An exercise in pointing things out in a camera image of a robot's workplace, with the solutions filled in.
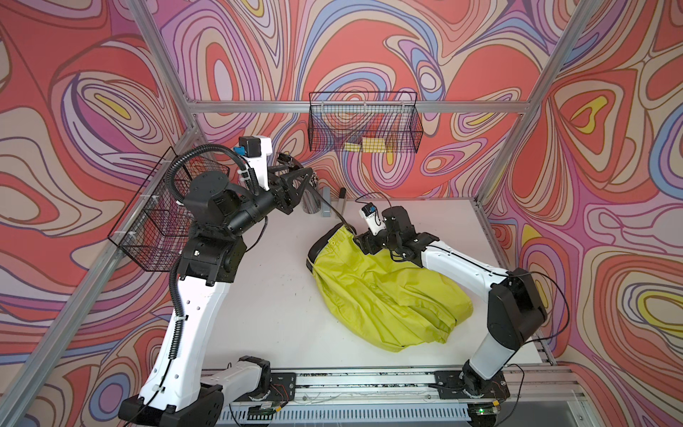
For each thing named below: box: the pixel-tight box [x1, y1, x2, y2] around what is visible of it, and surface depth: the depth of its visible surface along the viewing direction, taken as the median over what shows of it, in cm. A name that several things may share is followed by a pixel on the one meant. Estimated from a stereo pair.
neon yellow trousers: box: [312, 225, 475, 353], surface depth 84 cm
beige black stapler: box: [337, 186, 348, 215], surface depth 118 cm
